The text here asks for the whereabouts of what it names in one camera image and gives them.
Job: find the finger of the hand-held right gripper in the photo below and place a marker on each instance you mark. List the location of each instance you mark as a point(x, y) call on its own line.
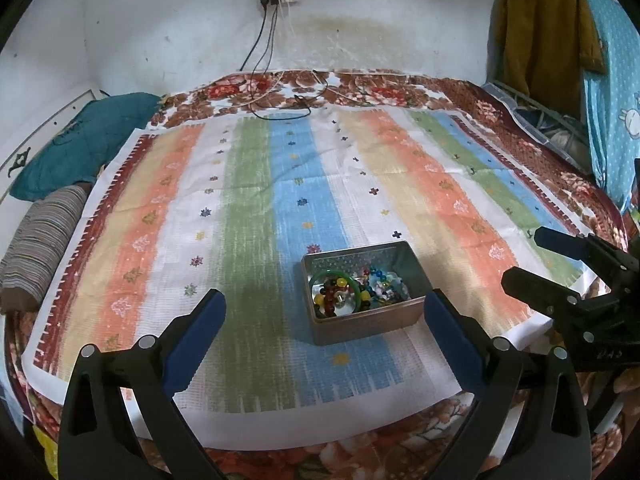
point(560, 242)
point(535, 287)

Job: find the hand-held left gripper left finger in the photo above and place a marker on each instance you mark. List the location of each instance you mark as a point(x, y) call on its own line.
point(200, 332)

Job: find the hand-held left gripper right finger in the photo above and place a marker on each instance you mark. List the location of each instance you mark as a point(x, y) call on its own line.
point(450, 340)

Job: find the metal tin box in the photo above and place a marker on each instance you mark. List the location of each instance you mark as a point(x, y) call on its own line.
point(360, 325)

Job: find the green jade bangle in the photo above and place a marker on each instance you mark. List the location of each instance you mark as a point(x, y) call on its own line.
point(350, 280)

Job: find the striped patterned cloth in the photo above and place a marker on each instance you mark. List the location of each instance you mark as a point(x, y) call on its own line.
point(250, 210)

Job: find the blue rabbit print blanket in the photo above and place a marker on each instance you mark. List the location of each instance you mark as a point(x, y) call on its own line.
point(615, 85)

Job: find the brown striped pillow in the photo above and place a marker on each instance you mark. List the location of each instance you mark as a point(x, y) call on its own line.
point(40, 240)

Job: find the mustard garment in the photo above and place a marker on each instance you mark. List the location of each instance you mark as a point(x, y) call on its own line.
point(540, 35)

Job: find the teal pillow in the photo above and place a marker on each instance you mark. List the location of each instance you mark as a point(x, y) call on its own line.
point(85, 145)

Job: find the floral bedsheet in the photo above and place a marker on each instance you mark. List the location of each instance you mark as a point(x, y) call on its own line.
point(380, 90)

